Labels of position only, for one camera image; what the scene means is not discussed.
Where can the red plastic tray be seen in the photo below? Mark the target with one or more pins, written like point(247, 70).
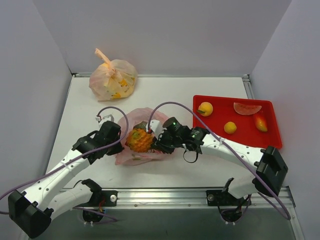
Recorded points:
point(246, 133)

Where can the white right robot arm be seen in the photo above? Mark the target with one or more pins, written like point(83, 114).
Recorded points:
point(267, 169)

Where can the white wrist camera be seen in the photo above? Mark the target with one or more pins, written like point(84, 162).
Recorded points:
point(103, 119)
point(155, 126)

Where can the orange plastic bag with fruit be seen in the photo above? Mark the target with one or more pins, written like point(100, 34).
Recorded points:
point(114, 79)

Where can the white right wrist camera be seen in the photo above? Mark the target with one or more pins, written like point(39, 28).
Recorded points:
point(155, 126)

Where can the orange toy pineapple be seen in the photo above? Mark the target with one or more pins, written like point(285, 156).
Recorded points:
point(139, 140)

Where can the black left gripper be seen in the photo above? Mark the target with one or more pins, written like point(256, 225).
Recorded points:
point(116, 141)

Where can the pink plastic bag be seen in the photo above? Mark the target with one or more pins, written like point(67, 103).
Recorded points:
point(127, 156)

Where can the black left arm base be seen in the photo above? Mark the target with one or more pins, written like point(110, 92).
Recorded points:
point(94, 212)

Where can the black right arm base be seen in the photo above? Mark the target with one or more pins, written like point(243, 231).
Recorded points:
point(231, 209)

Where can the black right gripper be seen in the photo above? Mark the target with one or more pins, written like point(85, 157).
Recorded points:
point(161, 142)

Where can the orange fruit with leaf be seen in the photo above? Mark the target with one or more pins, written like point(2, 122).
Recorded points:
point(205, 109)

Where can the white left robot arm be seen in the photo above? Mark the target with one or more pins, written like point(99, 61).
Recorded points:
point(34, 208)

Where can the small yellow lemon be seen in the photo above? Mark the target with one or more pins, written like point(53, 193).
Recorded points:
point(230, 128)

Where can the watermelon slice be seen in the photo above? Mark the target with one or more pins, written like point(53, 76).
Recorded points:
point(246, 109)

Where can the aluminium front rail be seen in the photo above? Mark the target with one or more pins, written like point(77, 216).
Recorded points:
point(160, 197)

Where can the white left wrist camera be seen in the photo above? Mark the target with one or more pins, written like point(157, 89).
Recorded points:
point(103, 119)

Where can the red yellow mango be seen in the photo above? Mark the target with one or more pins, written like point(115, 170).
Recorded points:
point(260, 122)

